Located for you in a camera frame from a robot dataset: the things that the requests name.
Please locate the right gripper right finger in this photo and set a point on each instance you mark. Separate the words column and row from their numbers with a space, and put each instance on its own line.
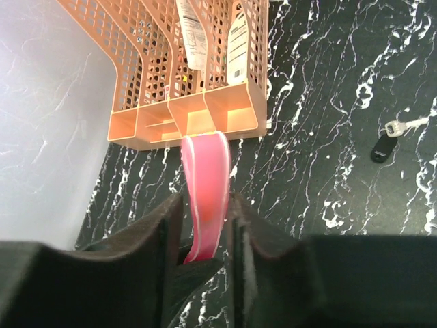
column 328, row 280

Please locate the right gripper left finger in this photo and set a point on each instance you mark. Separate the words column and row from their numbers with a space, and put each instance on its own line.
column 121, row 281

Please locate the black fob key set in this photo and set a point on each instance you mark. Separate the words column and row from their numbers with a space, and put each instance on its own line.
column 389, row 135

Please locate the orange perforated file organizer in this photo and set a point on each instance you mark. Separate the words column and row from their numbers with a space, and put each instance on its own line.
column 158, row 99

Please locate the white packaged card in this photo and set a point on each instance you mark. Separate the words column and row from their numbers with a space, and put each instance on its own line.
column 194, row 37

